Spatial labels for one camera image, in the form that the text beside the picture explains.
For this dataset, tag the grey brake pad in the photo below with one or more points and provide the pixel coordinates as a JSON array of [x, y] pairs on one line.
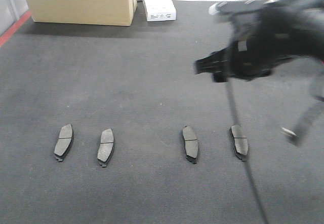
[[64, 142], [239, 141], [190, 144], [106, 147]]

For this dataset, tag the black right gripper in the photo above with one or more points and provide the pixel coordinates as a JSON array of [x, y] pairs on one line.
[[263, 38]]

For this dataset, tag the black conveyor belt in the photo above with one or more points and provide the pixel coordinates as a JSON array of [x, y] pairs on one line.
[[139, 81]]

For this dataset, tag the white long box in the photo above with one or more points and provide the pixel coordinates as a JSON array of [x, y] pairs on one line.
[[159, 10]]

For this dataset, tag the brown cardboard box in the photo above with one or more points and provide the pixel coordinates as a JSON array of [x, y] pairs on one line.
[[94, 12]]

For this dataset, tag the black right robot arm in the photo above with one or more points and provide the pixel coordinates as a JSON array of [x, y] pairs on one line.
[[309, 26]]

